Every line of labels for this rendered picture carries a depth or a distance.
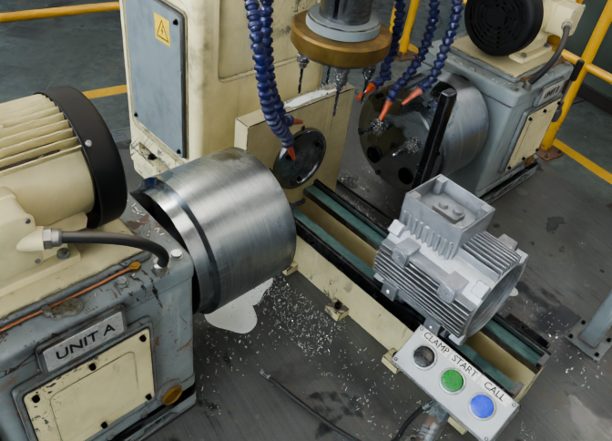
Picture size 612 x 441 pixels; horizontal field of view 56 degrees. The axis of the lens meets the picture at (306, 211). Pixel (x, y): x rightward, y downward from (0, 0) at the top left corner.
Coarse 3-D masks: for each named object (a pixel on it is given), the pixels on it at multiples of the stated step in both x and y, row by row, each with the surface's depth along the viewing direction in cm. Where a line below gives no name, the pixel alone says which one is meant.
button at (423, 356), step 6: (420, 348) 82; (426, 348) 82; (414, 354) 82; (420, 354) 82; (426, 354) 82; (432, 354) 82; (414, 360) 82; (420, 360) 82; (426, 360) 81; (432, 360) 81; (420, 366) 82; (426, 366) 81
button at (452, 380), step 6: (444, 372) 80; (450, 372) 80; (456, 372) 80; (444, 378) 80; (450, 378) 79; (456, 378) 79; (462, 378) 79; (444, 384) 79; (450, 384) 79; (456, 384) 79; (462, 384) 79; (450, 390) 79; (456, 390) 79
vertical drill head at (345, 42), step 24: (336, 0) 94; (360, 0) 94; (312, 24) 97; (336, 24) 96; (360, 24) 97; (312, 48) 96; (336, 48) 94; (360, 48) 95; (384, 48) 98; (336, 72) 99; (336, 96) 103
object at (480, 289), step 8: (392, 224) 101; (400, 224) 100; (392, 232) 100; (400, 232) 100; (528, 256) 99; (384, 280) 108; (480, 280) 92; (472, 288) 92; (480, 288) 91; (488, 288) 91; (480, 296) 91; (504, 304) 107; (496, 312) 106; (464, 336) 99
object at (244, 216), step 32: (192, 160) 98; (224, 160) 96; (256, 160) 97; (160, 192) 89; (192, 192) 88; (224, 192) 90; (256, 192) 93; (160, 224) 90; (192, 224) 87; (224, 224) 88; (256, 224) 91; (288, 224) 96; (192, 256) 86; (224, 256) 88; (256, 256) 92; (288, 256) 99; (192, 288) 90; (224, 288) 90
